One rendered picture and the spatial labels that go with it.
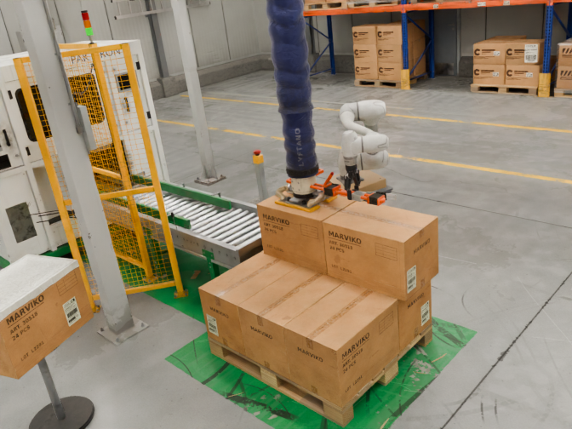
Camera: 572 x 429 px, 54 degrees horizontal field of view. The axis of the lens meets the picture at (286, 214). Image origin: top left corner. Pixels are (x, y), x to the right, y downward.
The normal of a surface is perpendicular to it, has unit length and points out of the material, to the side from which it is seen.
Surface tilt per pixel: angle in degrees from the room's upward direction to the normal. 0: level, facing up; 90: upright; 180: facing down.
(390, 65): 86
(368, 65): 85
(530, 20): 90
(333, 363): 90
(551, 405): 0
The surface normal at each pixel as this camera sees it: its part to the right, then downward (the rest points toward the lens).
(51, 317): 0.92, 0.06
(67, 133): 0.72, 0.19
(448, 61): -0.69, 0.36
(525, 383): -0.11, -0.91
